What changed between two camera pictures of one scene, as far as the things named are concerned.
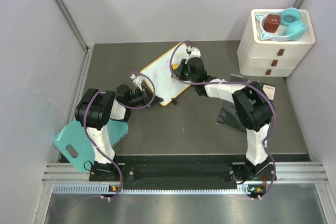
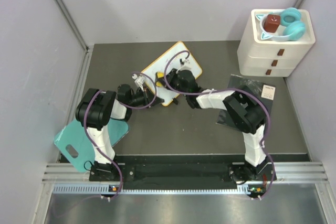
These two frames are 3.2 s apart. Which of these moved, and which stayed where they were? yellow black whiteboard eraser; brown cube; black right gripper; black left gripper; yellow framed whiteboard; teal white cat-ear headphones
Moved: yellow black whiteboard eraser; black right gripper
Stayed: brown cube; black left gripper; teal white cat-ear headphones; yellow framed whiteboard
